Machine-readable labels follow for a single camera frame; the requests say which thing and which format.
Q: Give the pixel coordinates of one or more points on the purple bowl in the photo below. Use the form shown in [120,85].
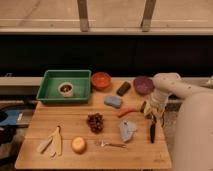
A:
[143,85]

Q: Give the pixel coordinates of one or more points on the small white cup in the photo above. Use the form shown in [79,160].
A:
[66,89]

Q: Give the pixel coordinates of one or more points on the dark brown block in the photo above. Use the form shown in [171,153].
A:
[123,88]

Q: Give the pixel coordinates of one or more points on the green plastic tray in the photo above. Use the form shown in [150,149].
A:
[80,79]

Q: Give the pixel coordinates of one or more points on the blue sponge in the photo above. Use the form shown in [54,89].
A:
[113,101]

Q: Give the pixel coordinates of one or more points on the light blue cloth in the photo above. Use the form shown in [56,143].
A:
[127,130]

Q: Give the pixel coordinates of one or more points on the bunch of dark grapes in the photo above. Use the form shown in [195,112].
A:
[95,122]

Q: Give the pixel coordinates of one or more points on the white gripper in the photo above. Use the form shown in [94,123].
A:
[158,101]

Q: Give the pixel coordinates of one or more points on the yellow round fruit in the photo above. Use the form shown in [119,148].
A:
[78,145]

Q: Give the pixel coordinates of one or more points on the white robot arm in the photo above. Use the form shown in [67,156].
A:
[193,140]

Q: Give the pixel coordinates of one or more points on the blue object at left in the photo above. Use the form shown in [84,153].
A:
[13,117]

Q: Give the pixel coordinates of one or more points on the silver fork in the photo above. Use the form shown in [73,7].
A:
[103,144]

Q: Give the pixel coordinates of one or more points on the banana peel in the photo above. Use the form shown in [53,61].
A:
[54,141]

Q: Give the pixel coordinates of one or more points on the black handled knife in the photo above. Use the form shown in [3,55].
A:
[152,128]

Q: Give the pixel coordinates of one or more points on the red bowl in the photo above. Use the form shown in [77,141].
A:
[101,80]

